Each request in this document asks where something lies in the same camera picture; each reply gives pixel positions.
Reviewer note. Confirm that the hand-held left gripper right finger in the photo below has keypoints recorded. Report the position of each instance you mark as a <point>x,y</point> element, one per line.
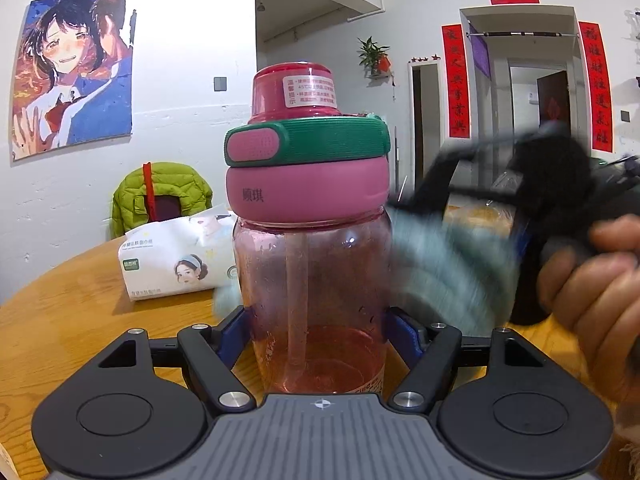
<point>402,335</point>

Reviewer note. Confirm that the green puffer jacket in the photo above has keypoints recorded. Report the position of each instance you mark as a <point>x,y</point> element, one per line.
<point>130,195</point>

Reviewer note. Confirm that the purple curtain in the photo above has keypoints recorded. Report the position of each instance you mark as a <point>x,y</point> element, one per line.
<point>479,50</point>

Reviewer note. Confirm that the wall poster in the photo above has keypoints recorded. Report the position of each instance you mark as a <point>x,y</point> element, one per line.
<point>75,70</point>

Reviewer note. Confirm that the person's right hand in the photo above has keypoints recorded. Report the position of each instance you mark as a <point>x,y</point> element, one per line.
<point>590,300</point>

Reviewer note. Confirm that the red star garland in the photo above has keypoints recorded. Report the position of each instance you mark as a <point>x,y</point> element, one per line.
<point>425,58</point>

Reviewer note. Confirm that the white tissue pack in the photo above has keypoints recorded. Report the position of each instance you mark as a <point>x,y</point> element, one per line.
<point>165,260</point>

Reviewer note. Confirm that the red door couplet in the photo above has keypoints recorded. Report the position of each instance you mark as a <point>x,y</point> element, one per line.
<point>596,85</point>
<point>456,80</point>

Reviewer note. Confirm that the grey wall switch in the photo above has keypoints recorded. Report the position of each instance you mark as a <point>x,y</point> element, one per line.
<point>625,116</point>
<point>219,83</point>

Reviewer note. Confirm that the potted green plant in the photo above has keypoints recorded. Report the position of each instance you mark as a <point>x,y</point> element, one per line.
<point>372,55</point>

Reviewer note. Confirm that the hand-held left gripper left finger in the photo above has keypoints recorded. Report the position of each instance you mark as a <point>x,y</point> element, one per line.
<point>235,332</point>

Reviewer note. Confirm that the dark wooden door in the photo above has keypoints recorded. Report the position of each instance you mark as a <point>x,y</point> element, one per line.
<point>552,95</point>

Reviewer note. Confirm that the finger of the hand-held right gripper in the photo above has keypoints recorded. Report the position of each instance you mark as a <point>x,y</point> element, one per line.
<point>435,180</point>

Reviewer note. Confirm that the dark red chair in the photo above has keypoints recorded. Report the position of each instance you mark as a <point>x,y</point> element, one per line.
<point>167,207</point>

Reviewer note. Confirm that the teal cleaning cloth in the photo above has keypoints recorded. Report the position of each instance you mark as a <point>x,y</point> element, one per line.
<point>450,270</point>

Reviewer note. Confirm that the pink plastic water bottle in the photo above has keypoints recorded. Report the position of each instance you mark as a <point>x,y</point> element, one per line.
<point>307,270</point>

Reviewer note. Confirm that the curtain rod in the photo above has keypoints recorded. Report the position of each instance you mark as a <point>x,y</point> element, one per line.
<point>525,34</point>

